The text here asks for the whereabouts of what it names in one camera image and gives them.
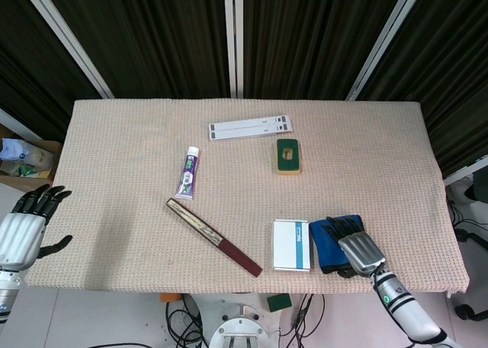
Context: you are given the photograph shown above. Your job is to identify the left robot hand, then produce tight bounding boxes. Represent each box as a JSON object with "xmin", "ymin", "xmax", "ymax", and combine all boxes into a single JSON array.
[{"xmin": 0, "ymin": 185, "xmax": 74, "ymax": 272}]

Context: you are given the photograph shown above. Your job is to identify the green and yellow sponge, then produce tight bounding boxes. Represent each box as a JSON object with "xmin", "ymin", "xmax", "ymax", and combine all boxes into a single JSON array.
[{"xmin": 274, "ymin": 137, "xmax": 303, "ymax": 176}]

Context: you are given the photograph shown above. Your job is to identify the blue cloth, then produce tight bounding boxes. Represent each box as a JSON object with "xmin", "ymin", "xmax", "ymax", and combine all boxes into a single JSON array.
[{"xmin": 308, "ymin": 214, "xmax": 365, "ymax": 275}]

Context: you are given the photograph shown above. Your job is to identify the white box with blue stripe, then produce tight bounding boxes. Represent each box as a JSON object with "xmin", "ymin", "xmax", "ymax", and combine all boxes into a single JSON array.
[{"xmin": 270, "ymin": 218, "xmax": 315, "ymax": 272}]

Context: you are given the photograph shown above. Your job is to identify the black office chair base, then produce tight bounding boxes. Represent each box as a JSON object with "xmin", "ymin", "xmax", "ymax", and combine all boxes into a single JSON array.
[{"xmin": 444, "ymin": 172, "xmax": 488, "ymax": 321}]

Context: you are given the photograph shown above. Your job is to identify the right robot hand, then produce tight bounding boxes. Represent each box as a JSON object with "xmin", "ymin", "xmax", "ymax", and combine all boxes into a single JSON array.
[{"xmin": 321, "ymin": 216, "xmax": 387, "ymax": 279}]

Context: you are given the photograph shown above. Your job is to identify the beige woven tablecloth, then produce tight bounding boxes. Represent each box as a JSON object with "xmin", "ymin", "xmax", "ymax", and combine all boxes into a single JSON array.
[{"xmin": 23, "ymin": 98, "xmax": 470, "ymax": 298}]

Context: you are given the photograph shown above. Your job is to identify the folded dark red fan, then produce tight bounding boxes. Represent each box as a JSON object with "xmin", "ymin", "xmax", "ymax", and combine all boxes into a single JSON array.
[{"xmin": 165, "ymin": 198, "xmax": 264, "ymax": 278}]

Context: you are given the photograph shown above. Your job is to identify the black cable bundle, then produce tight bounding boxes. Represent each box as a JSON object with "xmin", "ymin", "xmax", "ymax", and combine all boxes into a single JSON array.
[{"xmin": 88, "ymin": 293, "xmax": 214, "ymax": 348}]

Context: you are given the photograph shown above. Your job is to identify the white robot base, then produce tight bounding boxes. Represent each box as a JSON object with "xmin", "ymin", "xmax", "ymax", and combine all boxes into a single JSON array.
[{"xmin": 189, "ymin": 292, "xmax": 293, "ymax": 348}]

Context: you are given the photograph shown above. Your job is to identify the white flat packaging strip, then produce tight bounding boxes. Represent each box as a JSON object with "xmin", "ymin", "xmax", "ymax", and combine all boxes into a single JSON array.
[{"xmin": 207, "ymin": 114, "xmax": 295, "ymax": 141}]

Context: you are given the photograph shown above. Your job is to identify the purple toothpaste tube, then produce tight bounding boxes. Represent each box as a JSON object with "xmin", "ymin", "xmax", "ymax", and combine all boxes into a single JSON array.
[{"xmin": 174, "ymin": 146, "xmax": 201, "ymax": 201}]

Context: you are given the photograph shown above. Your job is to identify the green sponge on floor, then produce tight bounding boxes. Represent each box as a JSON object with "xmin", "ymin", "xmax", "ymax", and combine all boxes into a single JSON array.
[{"xmin": 266, "ymin": 293, "xmax": 292, "ymax": 313}]

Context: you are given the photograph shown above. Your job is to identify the cardboard box with clutter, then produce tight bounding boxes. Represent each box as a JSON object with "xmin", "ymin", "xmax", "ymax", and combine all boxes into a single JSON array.
[{"xmin": 0, "ymin": 123, "xmax": 63, "ymax": 184}]

